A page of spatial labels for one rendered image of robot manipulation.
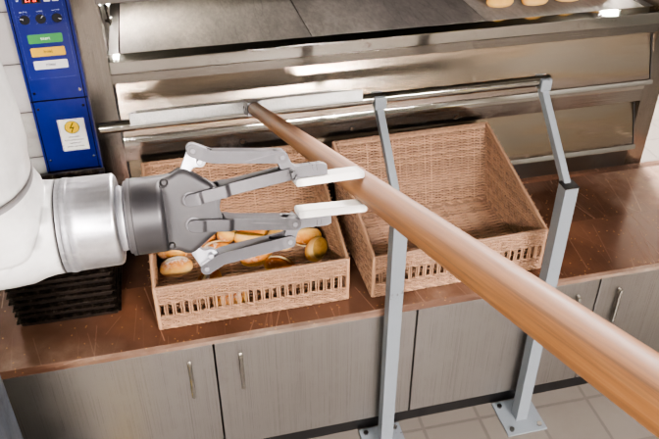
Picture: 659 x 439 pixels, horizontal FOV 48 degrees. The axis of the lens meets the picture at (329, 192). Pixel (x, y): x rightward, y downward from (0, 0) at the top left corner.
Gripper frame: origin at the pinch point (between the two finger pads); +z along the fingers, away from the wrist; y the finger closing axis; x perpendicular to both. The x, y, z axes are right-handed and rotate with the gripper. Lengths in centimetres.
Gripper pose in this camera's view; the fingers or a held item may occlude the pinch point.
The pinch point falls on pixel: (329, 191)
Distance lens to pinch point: 74.7
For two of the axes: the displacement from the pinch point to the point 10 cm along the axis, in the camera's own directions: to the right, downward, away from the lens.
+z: 9.7, -1.2, 2.0
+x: 2.2, 2.0, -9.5
